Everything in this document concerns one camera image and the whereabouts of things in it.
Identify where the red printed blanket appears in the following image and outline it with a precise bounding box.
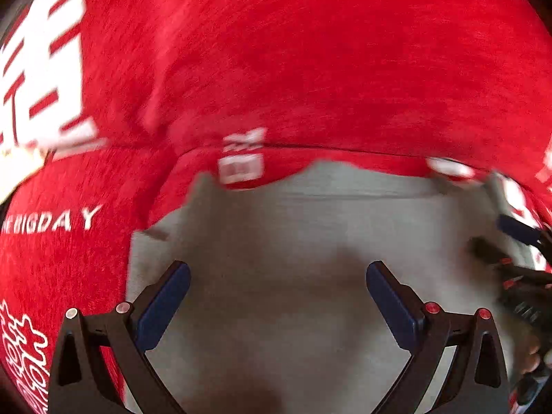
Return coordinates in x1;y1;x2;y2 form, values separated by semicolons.
0;0;552;414

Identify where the person's right hand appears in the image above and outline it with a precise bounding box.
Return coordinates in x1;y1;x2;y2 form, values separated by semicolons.
519;342;552;377

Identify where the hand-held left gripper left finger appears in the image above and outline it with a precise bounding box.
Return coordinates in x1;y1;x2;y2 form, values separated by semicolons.
47;259;193;414

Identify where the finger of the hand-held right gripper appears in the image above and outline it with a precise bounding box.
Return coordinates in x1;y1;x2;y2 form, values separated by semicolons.
469;236;524;270
495;215;552;251

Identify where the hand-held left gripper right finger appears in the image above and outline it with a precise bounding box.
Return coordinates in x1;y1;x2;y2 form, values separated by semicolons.
366;261;512;414

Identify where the white cloth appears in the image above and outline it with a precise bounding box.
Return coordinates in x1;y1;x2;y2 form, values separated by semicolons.
0;146;46;201

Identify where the grey sweater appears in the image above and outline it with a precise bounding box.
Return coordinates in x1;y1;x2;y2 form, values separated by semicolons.
127;159;540;414

